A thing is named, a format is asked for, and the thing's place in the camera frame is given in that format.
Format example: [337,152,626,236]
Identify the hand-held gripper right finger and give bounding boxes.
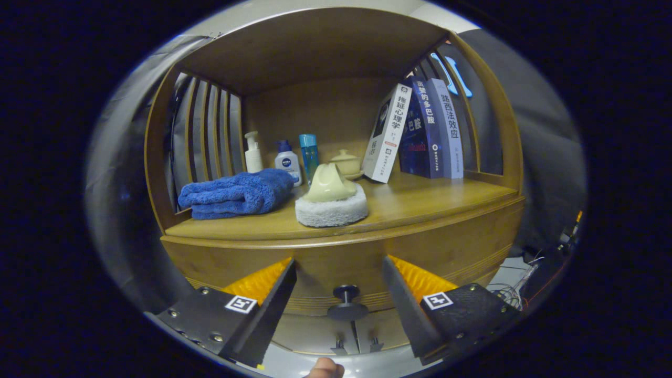
[382,256,520,367]

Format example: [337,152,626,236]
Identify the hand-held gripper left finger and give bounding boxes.
[144,258,297,369]

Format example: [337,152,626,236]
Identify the black round drawer knob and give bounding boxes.
[327,285,369,322]

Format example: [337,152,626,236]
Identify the wooden drawer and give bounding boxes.
[160,197,526,316]

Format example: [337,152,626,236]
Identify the beige handled white scrub brush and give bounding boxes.
[295,163,369,228]

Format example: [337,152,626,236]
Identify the wooden countertop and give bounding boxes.
[165,171,520,242]

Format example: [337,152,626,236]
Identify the wooden cabinet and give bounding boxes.
[143,6,526,355]

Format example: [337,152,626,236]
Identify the blue folded towel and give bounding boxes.
[177,168,296,220]

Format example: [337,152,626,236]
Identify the white bottle with blue cap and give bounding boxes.
[274,139,303,187]

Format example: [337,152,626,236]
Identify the white pump bottle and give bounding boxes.
[244,131,264,174]

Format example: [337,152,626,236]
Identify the clear blue bottle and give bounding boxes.
[299,134,319,185]

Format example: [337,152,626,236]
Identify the beige lidded teacup with saucer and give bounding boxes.
[329,149,364,180]

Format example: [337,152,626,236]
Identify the dark blue book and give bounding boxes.
[397,76,444,179]

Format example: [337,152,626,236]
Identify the white book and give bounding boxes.
[362,83,413,184]

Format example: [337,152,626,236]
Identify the black device with orange tip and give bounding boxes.
[556,210,584,253]

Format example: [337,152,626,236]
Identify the pale lavender book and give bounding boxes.
[426,78,464,180]

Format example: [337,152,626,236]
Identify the tangled thin cables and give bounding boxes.
[486,257,544,310]

